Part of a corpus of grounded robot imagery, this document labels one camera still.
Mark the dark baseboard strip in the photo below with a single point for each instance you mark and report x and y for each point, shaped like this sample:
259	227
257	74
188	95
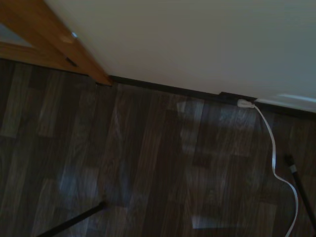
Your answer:
163	88

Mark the dark floor power outlet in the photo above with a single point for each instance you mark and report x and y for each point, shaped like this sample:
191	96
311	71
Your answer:
233	97

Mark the white power plug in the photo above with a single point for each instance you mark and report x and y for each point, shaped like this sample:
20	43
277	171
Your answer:
245	103

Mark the plain black tripod leg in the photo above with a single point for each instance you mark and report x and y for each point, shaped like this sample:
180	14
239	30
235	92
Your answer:
74	218

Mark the wooden door with glass pane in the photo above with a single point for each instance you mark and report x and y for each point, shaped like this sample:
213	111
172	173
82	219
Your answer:
29	42

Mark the wooden door frame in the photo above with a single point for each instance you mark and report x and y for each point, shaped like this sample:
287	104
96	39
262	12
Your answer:
81	54

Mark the white wall trim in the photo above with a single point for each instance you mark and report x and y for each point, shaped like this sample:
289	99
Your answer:
291	99

